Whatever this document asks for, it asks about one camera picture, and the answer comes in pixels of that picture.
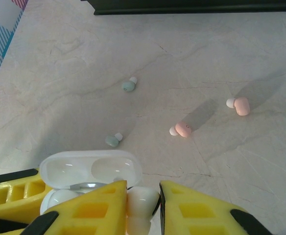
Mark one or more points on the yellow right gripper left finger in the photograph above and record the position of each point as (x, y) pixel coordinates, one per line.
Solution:
(91, 213)

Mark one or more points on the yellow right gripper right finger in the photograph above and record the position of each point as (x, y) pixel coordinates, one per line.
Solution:
(194, 218)

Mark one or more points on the white earbud charging case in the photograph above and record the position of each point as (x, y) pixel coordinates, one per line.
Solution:
(67, 169)

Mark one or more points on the black folding chessboard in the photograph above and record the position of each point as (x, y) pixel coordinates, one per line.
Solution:
(182, 6)

